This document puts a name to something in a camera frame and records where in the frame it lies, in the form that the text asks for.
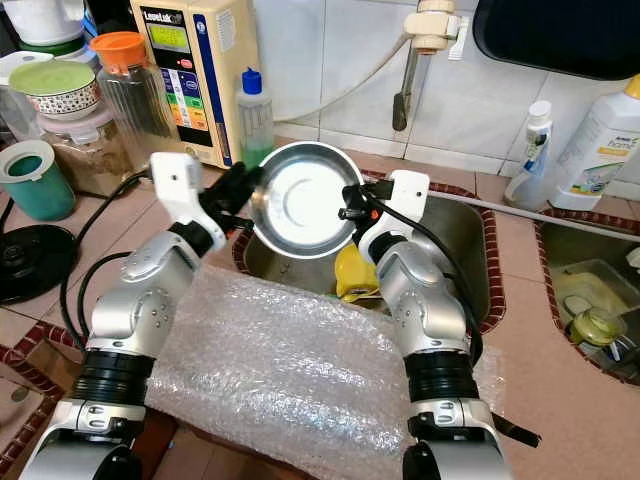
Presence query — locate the shallow stainless steel bowl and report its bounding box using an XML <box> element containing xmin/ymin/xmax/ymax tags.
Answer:
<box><xmin>248</xmin><ymin>140</ymin><xmax>366</xmax><ymax>261</ymax></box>

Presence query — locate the yellow plastic cup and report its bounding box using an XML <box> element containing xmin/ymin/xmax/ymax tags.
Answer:
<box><xmin>335</xmin><ymin>243</ymin><xmax>381</xmax><ymax>303</ymax></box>

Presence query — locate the white kitchen appliance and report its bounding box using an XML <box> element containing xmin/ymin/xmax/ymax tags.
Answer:
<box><xmin>0</xmin><ymin>0</ymin><xmax>86</xmax><ymax>53</ymax></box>

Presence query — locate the green soap bottle blue cap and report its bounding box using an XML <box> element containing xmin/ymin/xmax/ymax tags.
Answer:
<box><xmin>237</xmin><ymin>68</ymin><xmax>276</xmax><ymax>166</ymax></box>

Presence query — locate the stainless steel sink basin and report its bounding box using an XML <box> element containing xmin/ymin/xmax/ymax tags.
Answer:
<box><xmin>538</xmin><ymin>218</ymin><xmax>640</xmax><ymax>386</ymax></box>
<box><xmin>240</xmin><ymin>180</ymin><xmax>496</xmax><ymax>331</ymax></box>

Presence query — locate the beige water ionizer machine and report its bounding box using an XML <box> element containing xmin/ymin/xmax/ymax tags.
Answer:
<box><xmin>130</xmin><ymin>0</ymin><xmax>261</xmax><ymax>169</ymax></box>

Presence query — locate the glass jar with orange lid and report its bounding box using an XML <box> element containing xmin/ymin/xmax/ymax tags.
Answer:
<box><xmin>90</xmin><ymin>30</ymin><xmax>181</xmax><ymax>181</ymax></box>

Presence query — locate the jar of brown powder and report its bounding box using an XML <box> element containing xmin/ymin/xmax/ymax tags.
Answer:
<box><xmin>57</xmin><ymin>105</ymin><xmax>141</xmax><ymax>196</ymax></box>

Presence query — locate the clear bubble wrap sheet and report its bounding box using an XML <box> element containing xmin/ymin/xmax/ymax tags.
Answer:
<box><xmin>145</xmin><ymin>265</ymin><xmax>506</xmax><ymax>480</ymax></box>

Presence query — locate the teal mug with white rim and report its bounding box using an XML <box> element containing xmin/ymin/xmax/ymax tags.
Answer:
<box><xmin>0</xmin><ymin>140</ymin><xmax>76</xmax><ymax>221</ymax></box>

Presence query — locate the black round kettle base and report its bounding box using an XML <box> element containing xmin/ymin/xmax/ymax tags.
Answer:
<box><xmin>0</xmin><ymin>225</ymin><xmax>76</xmax><ymax>304</ymax></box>

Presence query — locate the patterned bowl with green lid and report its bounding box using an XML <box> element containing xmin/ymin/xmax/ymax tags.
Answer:
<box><xmin>8</xmin><ymin>58</ymin><xmax>99</xmax><ymax>119</ymax></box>

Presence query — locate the clear container with white lid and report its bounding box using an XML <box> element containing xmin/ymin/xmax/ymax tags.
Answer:
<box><xmin>0</xmin><ymin>50</ymin><xmax>51</xmax><ymax>141</ymax></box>

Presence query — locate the white detergent bottle yellow cap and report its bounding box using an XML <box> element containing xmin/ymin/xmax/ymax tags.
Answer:
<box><xmin>550</xmin><ymin>75</ymin><xmax>640</xmax><ymax>211</ymax></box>

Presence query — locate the clear plastic food container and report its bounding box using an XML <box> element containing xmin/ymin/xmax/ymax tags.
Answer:
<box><xmin>550</xmin><ymin>260</ymin><xmax>640</xmax><ymax>321</ymax></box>

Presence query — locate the black hanging tray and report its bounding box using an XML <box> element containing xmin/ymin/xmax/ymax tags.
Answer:
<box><xmin>473</xmin><ymin>0</ymin><xmax>640</xmax><ymax>81</ymax></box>

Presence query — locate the greenish glass cup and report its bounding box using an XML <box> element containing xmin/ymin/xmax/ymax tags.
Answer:
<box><xmin>570</xmin><ymin>305</ymin><xmax>623</xmax><ymax>348</ymax></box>

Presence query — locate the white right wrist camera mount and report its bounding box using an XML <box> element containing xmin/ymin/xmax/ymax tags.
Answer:
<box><xmin>358</xmin><ymin>170</ymin><xmax>431</xmax><ymax>263</ymax></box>

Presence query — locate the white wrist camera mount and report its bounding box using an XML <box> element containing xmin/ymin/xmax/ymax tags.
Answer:
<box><xmin>358</xmin><ymin>170</ymin><xmax>431</xmax><ymax>263</ymax></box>
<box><xmin>150</xmin><ymin>152</ymin><xmax>209</xmax><ymax>233</ymax></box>

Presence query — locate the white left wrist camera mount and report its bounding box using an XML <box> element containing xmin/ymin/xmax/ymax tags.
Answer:
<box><xmin>150</xmin><ymin>152</ymin><xmax>209</xmax><ymax>233</ymax></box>

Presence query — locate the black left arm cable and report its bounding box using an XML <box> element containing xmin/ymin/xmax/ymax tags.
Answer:
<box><xmin>58</xmin><ymin>170</ymin><xmax>158</xmax><ymax>348</ymax></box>

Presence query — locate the long grey hose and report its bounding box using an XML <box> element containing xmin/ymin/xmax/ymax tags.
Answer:
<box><xmin>435</xmin><ymin>186</ymin><xmax>640</xmax><ymax>218</ymax></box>

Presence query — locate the wall tap with steel spout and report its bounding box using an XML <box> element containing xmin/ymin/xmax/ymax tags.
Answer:
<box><xmin>392</xmin><ymin>0</ymin><xmax>471</xmax><ymax>133</ymax></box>

